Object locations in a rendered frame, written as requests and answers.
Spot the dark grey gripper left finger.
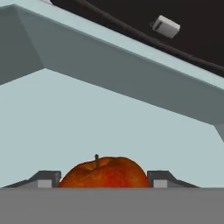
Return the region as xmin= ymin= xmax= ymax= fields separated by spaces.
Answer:
xmin=3 ymin=170 xmax=62 ymax=189

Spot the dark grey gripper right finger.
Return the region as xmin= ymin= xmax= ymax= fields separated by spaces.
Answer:
xmin=146 ymin=170 xmax=200 ymax=189

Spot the red apple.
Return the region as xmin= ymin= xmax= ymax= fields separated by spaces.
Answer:
xmin=58 ymin=154 xmax=151 ymax=189

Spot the pale blue fridge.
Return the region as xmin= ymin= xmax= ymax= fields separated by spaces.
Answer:
xmin=0 ymin=0 xmax=224 ymax=189

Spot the small white box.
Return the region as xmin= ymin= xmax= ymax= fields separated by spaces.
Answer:
xmin=150 ymin=14 xmax=181 ymax=39

